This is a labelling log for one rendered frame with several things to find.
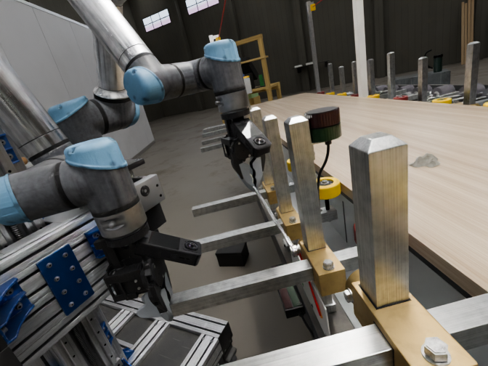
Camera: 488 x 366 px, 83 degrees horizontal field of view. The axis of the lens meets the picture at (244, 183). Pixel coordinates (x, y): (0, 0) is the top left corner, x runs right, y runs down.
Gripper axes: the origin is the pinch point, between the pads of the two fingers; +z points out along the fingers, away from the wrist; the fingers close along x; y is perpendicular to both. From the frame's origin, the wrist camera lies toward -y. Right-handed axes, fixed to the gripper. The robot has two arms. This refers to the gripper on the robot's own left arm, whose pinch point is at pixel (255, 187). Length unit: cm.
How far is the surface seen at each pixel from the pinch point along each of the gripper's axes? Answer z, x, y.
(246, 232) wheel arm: 12.5, 4.4, 2.3
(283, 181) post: 1.8, -9.4, 1.0
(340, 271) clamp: 8.1, 0.6, -29.7
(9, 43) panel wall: -127, 101, 399
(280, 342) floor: 95, -9, 30
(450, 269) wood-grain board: 5.7, -9.4, -41.8
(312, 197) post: -3.6, -0.9, -22.5
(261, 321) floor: 95, -8, 47
